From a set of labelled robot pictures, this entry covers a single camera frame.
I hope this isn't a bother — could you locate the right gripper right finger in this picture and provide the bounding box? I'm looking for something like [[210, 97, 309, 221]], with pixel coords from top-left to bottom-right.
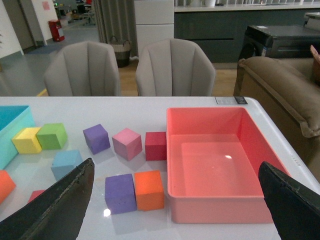
[[258, 161, 320, 240]]

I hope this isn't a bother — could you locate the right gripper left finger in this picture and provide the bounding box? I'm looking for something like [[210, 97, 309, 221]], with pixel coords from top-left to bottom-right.
[[0, 158, 95, 240]]

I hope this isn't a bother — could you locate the light blue foam cube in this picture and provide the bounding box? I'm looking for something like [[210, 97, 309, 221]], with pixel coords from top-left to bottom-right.
[[51, 149, 83, 181]]

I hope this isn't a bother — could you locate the red foam cube centre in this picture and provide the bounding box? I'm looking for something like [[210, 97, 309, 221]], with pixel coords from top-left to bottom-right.
[[27, 189, 46, 203]]

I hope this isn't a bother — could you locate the orange foam cube left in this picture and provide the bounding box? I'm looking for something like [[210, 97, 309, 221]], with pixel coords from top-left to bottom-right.
[[0, 170, 16, 203]]

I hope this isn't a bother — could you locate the orange foam cube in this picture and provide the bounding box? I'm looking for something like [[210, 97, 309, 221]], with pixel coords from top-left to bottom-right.
[[0, 170, 16, 203], [134, 170, 165, 211]]

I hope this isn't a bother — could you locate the purple foam cube near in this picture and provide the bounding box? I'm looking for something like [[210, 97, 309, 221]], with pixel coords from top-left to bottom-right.
[[104, 173, 137, 215]]

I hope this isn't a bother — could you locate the purple foam cube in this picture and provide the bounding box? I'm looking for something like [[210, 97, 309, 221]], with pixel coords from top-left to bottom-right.
[[104, 173, 137, 215], [83, 124, 111, 155]]

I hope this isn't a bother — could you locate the green foam cube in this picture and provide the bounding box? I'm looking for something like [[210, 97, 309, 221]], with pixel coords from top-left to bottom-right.
[[36, 123, 68, 150]]

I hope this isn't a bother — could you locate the yellow foam cube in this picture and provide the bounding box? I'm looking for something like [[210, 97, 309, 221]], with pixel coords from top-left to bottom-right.
[[11, 127, 42, 154]]

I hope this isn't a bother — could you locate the purple foam cube far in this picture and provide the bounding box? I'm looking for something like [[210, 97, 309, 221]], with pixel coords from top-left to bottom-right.
[[83, 124, 111, 155]]

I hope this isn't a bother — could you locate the orange foam cube right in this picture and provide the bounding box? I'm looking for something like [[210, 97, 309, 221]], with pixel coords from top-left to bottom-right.
[[134, 170, 165, 211]]

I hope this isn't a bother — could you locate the pink plastic bin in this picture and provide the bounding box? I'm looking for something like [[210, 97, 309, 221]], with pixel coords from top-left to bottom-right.
[[167, 107, 285, 224]]

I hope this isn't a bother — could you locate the pink foam cube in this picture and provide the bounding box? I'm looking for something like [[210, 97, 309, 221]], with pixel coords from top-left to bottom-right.
[[112, 128, 143, 161]]

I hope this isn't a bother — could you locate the turquoise plastic bin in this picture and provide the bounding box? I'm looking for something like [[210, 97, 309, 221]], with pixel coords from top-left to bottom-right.
[[0, 105, 35, 170]]

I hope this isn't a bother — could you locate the brown sofa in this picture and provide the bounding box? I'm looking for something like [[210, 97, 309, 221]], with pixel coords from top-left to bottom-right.
[[233, 56, 320, 179]]

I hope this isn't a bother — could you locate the dark red foam cube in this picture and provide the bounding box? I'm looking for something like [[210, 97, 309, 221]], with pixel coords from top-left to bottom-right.
[[144, 131, 167, 161]]

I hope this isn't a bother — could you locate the table label sticker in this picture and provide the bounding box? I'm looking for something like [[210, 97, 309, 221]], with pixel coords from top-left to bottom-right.
[[215, 96, 248, 105]]

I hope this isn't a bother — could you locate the grey chair left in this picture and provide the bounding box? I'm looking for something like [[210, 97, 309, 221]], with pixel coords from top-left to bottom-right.
[[43, 41, 121, 97]]

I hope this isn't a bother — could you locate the grey chair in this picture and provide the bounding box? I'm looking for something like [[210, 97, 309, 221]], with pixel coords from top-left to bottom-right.
[[43, 41, 121, 97], [135, 38, 216, 97]]

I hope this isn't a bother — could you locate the black appliance box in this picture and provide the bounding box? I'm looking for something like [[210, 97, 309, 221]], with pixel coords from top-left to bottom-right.
[[239, 25, 320, 59]]

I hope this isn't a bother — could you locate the woven basket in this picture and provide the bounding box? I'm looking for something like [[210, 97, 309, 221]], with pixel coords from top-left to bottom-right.
[[109, 35, 132, 68]]

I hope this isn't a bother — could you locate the grey chair right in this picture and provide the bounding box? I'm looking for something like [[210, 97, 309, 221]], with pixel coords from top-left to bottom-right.
[[135, 38, 216, 97]]

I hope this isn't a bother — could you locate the red cabinet box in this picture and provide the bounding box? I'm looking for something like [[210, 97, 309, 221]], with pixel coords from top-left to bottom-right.
[[48, 19, 65, 42]]

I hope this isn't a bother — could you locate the dark grey counter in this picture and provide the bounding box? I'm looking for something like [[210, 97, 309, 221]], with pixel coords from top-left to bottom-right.
[[174, 4, 320, 63]]

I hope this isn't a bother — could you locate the grey curtain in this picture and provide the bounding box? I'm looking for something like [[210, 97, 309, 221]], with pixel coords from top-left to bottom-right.
[[92, 0, 138, 57]]

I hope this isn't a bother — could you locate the white pillar cabinet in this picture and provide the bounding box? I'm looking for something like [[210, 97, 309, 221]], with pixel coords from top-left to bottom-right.
[[133, 0, 174, 56]]

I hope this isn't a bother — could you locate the white plant pot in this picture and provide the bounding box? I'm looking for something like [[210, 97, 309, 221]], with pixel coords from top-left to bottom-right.
[[204, 0, 216, 8]]

